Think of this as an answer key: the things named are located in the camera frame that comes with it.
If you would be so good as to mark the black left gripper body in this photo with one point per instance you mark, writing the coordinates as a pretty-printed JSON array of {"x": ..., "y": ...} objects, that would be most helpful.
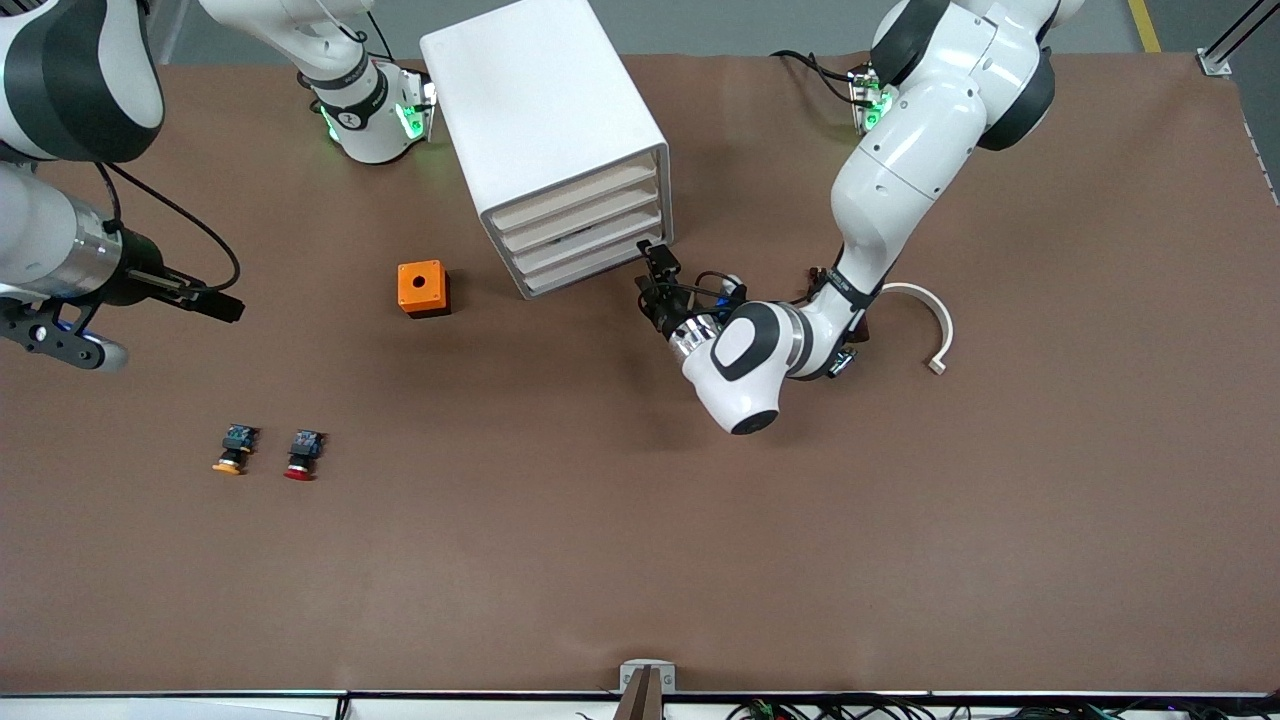
[{"x": 667, "y": 311}]

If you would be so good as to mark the orange button enclosure box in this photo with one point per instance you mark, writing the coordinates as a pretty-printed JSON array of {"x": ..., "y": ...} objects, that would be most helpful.
[{"x": 408, "y": 298}]

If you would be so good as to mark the grey metal edge bracket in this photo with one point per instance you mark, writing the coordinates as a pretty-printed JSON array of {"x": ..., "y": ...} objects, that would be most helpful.
[{"x": 630, "y": 672}]

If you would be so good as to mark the white curved plastic piece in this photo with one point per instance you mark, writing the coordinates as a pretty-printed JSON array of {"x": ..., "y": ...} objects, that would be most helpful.
[{"x": 945, "y": 330}]

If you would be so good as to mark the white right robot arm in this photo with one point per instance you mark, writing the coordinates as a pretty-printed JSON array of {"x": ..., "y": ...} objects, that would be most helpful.
[{"x": 60, "y": 80}]

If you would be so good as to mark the yellow mushroom push button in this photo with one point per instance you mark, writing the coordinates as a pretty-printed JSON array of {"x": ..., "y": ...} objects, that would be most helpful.
[{"x": 237, "y": 438}]

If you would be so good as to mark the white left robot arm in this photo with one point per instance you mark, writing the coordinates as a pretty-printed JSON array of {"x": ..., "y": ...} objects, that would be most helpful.
[{"x": 900, "y": 190}]

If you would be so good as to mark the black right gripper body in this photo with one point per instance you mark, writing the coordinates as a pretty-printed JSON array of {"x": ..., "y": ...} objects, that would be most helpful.
[{"x": 140, "y": 273}]

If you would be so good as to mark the red mushroom push button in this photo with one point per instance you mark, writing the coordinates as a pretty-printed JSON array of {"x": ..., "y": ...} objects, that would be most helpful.
[{"x": 303, "y": 445}]

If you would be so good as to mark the brown tapered pole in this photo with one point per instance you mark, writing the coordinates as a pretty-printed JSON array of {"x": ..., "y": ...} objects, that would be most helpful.
[{"x": 640, "y": 700}]

